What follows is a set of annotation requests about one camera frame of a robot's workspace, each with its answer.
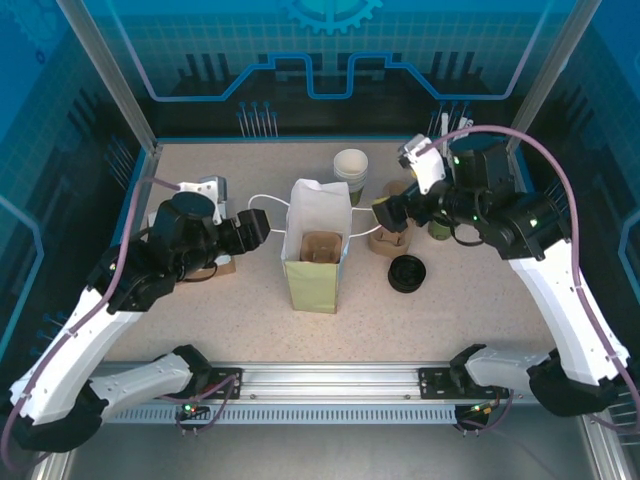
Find green paper coffee cup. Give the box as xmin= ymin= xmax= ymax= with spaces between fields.
xmin=428 ymin=219 xmax=454 ymax=243

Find white green paper bag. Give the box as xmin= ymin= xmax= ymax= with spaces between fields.
xmin=248 ymin=178 xmax=384 ymax=315

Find black plastic spare lid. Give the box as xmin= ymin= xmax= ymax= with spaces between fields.
xmin=388 ymin=272 xmax=429 ymax=296
xmin=387 ymin=253 xmax=429 ymax=286

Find stack of paper cups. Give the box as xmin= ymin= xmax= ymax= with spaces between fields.
xmin=333 ymin=148 xmax=370 ymax=177

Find small LED controller board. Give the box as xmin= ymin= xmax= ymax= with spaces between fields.
xmin=455 ymin=402 xmax=496 ymax=420
xmin=175 ymin=402 xmax=212 ymax=420

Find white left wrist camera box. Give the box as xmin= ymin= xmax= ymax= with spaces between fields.
xmin=177 ymin=174 xmax=230 ymax=226

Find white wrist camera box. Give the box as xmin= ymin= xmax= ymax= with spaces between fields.
xmin=177 ymin=174 xmax=230 ymax=226
xmin=397 ymin=133 xmax=448 ymax=197

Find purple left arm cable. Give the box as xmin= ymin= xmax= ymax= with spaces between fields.
xmin=0 ymin=177 xmax=242 ymax=474

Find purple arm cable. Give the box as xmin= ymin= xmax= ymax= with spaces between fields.
xmin=424 ymin=124 xmax=640 ymax=437
xmin=0 ymin=177 xmax=242 ymax=474

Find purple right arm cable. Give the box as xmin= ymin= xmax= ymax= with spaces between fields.
xmin=424 ymin=124 xmax=640 ymax=437

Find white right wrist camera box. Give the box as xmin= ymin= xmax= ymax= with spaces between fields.
xmin=397 ymin=133 xmax=448 ymax=197

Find aluminium frame post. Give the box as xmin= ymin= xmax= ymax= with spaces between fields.
xmin=55 ymin=0 xmax=162 ymax=154
xmin=502 ymin=0 xmax=605 ymax=157

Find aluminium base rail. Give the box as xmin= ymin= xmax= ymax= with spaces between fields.
xmin=64 ymin=360 xmax=601 ymax=402

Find slotted grey cable duct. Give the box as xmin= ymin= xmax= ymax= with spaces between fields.
xmin=79 ymin=405 xmax=464 ymax=426

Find aluminium frame beam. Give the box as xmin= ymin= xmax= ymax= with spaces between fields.
xmin=578 ymin=394 xmax=635 ymax=480

